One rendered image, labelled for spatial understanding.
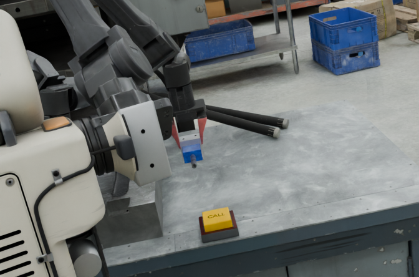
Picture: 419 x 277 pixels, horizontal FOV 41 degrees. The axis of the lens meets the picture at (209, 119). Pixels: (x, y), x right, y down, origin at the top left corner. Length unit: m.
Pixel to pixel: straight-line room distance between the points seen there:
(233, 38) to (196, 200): 3.66
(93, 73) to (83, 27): 0.08
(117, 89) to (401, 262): 0.86
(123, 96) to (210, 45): 4.17
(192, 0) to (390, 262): 1.09
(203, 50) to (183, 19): 2.97
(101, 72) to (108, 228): 0.50
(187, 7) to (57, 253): 1.39
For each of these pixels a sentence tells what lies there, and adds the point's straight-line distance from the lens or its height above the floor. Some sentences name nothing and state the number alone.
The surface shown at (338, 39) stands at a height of 0.30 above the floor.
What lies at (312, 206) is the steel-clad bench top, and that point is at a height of 0.80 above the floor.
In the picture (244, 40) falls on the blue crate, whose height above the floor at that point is 0.36.
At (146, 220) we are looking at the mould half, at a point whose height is 0.85.
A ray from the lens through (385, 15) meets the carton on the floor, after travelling 5.81.
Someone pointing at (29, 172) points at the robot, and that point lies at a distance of 0.70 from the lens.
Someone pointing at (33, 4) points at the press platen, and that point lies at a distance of 1.98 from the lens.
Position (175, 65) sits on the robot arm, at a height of 1.15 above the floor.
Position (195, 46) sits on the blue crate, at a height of 0.39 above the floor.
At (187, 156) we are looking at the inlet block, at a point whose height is 0.94.
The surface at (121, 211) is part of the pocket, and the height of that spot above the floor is 0.86.
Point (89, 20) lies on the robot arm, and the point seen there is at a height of 1.33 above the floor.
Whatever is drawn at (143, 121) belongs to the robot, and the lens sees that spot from 0.78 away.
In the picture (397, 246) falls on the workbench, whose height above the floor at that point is 0.66.
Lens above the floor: 1.45
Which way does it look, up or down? 20 degrees down
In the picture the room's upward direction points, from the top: 11 degrees counter-clockwise
